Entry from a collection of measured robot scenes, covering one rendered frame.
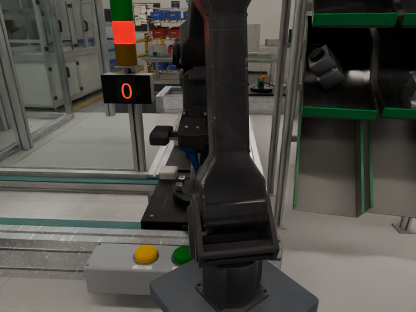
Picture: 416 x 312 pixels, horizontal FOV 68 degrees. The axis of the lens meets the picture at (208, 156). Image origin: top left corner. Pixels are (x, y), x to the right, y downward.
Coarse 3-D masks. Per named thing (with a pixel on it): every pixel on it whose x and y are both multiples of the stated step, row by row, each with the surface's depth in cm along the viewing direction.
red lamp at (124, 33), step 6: (114, 24) 71; (120, 24) 71; (126, 24) 71; (132, 24) 72; (114, 30) 72; (120, 30) 71; (126, 30) 71; (132, 30) 73; (114, 36) 73; (120, 36) 72; (126, 36) 72; (132, 36) 73; (114, 42) 74; (120, 42) 72; (126, 42) 72; (132, 42) 73
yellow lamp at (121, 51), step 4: (116, 44) 73; (120, 44) 73; (124, 44) 73; (128, 44) 73; (132, 44) 74; (116, 48) 73; (120, 48) 73; (124, 48) 73; (128, 48) 73; (132, 48) 74; (116, 52) 74; (120, 52) 73; (124, 52) 73; (128, 52) 73; (132, 52) 74; (116, 56) 74; (120, 56) 74; (124, 56) 73; (128, 56) 74; (132, 56) 74; (136, 56) 76; (116, 60) 75; (120, 60) 74; (124, 60) 74; (128, 60) 74; (132, 60) 74; (136, 60) 76; (116, 64) 76; (120, 64) 74; (124, 64) 74; (128, 64) 74; (132, 64) 75; (136, 64) 76
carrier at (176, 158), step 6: (174, 144) 107; (174, 150) 102; (180, 150) 102; (174, 156) 98; (180, 156) 98; (186, 156) 97; (168, 162) 93; (174, 162) 94; (180, 162) 94; (186, 162) 94; (180, 168) 89; (186, 168) 89
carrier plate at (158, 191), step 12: (168, 180) 83; (156, 192) 77; (168, 192) 77; (156, 204) 72; (168, 204) 72; (144, 216) 67; (156, 216) 67; (168, 216) 67; (180, 216) 67; (156, 228) 66; (168, 228) 66; (180, 228) 66
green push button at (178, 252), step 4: (176, 248) 57; (180, 248) 57; (184, 248) 57; (188, 248) 57; (176, 252) 56; (180, 252) 56; (184, 252) 56; (188, 252) 56; (176, 256) 55; (180, 256) 55; (184, 256) 55; (188, 256) 55; (176, 260) 55; (180, 260) 55; (184, 260) 55; (188, 260) 55
